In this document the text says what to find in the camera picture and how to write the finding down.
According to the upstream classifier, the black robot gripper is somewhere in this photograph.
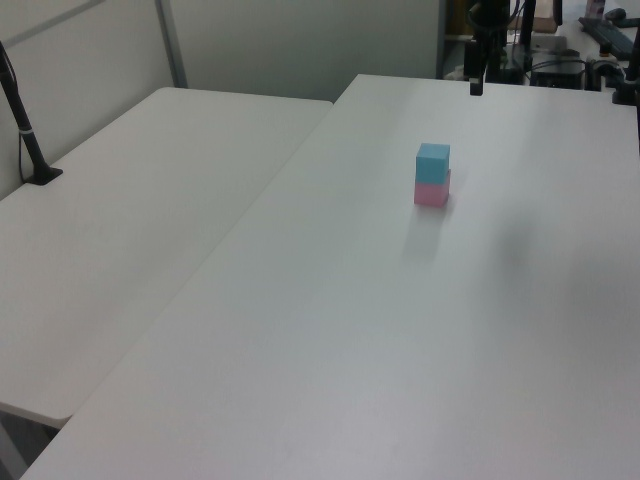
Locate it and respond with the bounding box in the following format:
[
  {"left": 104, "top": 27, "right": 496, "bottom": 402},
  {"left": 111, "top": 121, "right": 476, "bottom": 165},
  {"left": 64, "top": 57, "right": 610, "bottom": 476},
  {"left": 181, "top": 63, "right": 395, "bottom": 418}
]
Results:
[{"left": 464, "top": 0, "right": 517, "bottom": 97}]

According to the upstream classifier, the pink cube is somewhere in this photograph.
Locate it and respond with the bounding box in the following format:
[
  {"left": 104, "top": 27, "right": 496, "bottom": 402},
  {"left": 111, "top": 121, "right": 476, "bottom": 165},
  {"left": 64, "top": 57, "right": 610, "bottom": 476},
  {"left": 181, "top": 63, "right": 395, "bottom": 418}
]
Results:
[{"left": 413, "top": 168, "right": 452, "bottom": 208}]

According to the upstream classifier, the blue cube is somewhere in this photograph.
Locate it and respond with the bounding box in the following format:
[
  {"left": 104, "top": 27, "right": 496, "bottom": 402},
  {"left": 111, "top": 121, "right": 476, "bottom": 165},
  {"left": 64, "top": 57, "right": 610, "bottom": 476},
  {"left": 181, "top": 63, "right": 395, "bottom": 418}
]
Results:
[{"left": 415, "top": 142, "right": 452, "bottom": 184}]

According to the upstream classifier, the black electronics box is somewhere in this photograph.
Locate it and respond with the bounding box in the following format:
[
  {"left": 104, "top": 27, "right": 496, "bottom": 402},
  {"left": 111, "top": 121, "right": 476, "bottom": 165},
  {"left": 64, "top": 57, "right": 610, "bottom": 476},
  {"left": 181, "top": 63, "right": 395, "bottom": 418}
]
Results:
[{"left": 530, "top": 58, "right": 587, "bottom": 90}]

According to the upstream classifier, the black keyboard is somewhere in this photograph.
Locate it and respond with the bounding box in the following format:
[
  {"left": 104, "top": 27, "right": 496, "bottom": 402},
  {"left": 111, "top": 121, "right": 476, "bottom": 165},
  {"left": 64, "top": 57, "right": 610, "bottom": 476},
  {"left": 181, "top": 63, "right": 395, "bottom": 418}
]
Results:
[{"left": 578, "top": 16, "right": 637, "bottom": 54}]

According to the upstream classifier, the black vertical pole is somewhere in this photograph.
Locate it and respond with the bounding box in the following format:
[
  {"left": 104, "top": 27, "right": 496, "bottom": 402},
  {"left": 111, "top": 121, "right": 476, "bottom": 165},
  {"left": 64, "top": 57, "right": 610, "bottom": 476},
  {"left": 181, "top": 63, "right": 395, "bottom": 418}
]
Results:
[{"left": 518, "top": 0, "right": 537, "bottom": 50}]

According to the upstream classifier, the brown cardboard box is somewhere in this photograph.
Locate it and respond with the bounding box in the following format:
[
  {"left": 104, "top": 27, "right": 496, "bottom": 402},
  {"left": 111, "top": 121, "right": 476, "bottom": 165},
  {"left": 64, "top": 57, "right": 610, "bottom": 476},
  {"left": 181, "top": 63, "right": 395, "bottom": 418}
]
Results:
[{"left": 532, "top": 0, "right": 560, "bottom": 35}]

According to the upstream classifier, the black clamp stand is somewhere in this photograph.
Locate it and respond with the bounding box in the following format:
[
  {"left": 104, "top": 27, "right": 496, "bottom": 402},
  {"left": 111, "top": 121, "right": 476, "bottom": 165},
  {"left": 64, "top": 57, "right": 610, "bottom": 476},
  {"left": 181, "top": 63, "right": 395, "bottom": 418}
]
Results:
[{"left": 585, "top": 29, "right": 640, "bottom": 107}]

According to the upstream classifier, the black camera stand pole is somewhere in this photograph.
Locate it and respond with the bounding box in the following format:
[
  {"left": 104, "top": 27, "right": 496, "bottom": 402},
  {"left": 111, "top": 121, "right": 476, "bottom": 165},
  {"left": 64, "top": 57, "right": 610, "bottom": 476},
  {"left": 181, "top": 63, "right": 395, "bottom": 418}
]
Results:
[{"left": 0, "top": 40, "right": 64, "bottom": 187}]

